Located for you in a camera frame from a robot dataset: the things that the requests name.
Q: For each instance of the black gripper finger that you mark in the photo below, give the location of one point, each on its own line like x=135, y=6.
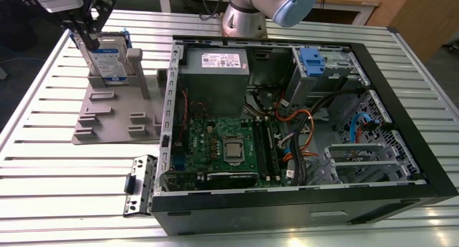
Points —
x=84, y=33
x=106, y=10

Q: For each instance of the hard disk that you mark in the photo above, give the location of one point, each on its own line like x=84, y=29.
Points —
x=107, y=64

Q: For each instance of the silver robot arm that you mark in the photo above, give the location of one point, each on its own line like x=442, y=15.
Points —
x=243, y=18

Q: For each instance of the metal disk bay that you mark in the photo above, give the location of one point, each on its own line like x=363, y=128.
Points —
x=362, y=166

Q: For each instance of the grey parts rack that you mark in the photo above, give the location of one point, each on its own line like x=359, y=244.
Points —
x=118, y=123

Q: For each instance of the grey power supply unit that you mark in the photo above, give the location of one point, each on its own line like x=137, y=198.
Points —
x=215, y=91

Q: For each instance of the green motherboard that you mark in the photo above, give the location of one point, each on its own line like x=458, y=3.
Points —
x=201, y=139

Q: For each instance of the CPU socket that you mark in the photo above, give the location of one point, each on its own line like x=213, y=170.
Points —
x=225, y=153

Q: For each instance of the silver CPU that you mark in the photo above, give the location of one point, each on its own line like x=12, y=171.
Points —
x=235, y=150

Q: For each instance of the blue drive cage latch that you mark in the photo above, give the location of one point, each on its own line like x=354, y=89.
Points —
x=311, y=61

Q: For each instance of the metal drive cage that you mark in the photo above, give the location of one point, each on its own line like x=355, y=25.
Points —
x=309, y=88

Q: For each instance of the black graphics card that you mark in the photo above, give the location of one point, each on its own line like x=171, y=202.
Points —
x=233, y=177

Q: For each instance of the wooden desk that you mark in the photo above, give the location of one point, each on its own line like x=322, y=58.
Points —
x=351, y=0

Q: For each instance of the black PC case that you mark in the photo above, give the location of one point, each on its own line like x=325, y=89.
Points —
x=251, y=212

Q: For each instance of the brown wooden panel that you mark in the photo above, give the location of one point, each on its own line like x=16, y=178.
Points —
x=419, y=16

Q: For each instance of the white camera box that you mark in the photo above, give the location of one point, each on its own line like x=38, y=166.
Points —
x=59, y=0

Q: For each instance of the metal slot bracket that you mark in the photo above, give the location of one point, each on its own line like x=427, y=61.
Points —
x=139, y=177

